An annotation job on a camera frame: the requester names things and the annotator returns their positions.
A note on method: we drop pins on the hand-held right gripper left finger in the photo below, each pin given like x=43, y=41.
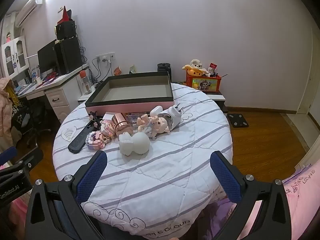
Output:
x=92, y=175

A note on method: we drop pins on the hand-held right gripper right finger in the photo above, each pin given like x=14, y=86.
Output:
x=225, y=177

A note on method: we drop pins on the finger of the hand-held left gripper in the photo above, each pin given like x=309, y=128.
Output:
x=28, y=163
x=7, y=155

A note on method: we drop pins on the black remote control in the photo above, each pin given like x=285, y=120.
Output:
x=77, y=142

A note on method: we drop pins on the white and pink block figure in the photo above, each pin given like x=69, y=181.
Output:
x=107, y=127

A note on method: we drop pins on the white round plush figure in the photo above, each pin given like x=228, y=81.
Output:
x=137, y=142

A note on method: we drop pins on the rose gold metal cup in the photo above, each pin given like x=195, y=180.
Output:
x=121, y=125

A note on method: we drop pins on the pink box with dark rim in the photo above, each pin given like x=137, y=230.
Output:
x=125, y=107

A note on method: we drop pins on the white handheld device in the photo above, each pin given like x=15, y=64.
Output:
x=175, y=115

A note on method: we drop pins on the pale jointed doll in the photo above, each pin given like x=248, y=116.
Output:
x=160, y=125

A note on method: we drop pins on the pink padded coat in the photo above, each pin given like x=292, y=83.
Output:
x=6, y=110

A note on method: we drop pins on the black office chair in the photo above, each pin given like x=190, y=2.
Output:
x=37, y=115

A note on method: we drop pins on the black bathroom scale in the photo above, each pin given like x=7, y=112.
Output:
x=237, y=120

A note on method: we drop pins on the small white box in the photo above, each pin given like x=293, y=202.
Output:
x=108, y=116

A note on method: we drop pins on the white striped quilt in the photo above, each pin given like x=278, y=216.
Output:
x=162, y=180

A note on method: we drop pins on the clear glass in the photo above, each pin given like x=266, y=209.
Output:
x=133, y=125

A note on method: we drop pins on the white desk with drawers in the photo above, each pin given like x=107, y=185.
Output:
x=57, y=100

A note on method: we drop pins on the pink printed bed sheet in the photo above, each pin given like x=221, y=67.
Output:
x=300, y=205

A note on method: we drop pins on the white and black nightstand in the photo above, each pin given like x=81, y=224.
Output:
x=215, y=96

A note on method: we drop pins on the microphone with orange head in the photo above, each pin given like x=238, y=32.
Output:
x=85, y=82

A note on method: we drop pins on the orange printed storage box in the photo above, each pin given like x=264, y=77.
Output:
x=207, y=83

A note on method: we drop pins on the white glass-door cabinet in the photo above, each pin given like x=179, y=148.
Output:
x=15, y=55

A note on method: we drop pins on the black computer monitor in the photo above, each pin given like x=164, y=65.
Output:
x=47, y=57

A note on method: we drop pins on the orange snack packet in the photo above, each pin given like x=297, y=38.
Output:
x=117, y=70

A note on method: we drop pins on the small red card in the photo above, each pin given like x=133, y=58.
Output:
x=212, y=66

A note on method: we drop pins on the green and white packet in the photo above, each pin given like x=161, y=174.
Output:
x=132, y=69

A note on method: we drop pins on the black computer tower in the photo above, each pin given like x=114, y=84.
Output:
x=68, y=55

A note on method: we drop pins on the white and yellow plush toy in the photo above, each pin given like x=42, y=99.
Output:
x=196, y=65

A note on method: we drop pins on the black cylindrical appliance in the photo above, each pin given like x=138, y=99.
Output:
x=163, y=68

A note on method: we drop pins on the white door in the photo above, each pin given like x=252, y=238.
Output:
x=310, y=80

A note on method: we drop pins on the black box on tower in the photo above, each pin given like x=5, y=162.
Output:
x=65, y=30

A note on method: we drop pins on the white air conditioner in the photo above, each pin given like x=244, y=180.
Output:
x=30, y=7

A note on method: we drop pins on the red triangular stand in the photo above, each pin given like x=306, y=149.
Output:
x=65, y=15

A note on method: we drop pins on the white wall outlet strip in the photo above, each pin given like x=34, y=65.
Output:
x=105, y=55

